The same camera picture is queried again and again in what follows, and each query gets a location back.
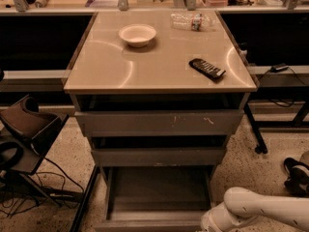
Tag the black power adapter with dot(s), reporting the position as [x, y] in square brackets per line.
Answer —
[279, 68]

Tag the grey top drawer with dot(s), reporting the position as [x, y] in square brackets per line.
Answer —
[158, 123]

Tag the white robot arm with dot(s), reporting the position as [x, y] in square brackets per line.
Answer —
[241, 206]

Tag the grey drawer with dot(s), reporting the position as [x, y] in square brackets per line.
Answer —
[158, 123]
[159, 150]

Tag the grey middle drawer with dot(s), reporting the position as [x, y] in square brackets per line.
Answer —
[159, 150]

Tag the black snack bar packet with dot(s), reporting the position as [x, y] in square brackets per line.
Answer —
[206, 68]

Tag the black table leg with caster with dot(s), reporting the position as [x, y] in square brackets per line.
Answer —
[261, 147]

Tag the black sneaker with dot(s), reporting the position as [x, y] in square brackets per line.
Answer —
[297, 183]

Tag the black stand with brown tray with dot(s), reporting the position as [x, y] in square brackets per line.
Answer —
[26, 138]

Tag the white bowl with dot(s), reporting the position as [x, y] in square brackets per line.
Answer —
[137, 35]

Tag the clear plastic water bottle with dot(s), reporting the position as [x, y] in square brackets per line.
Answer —
[191, 21]

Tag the drawer cabinet with glossy top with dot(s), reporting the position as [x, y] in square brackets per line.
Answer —
[108, 75]

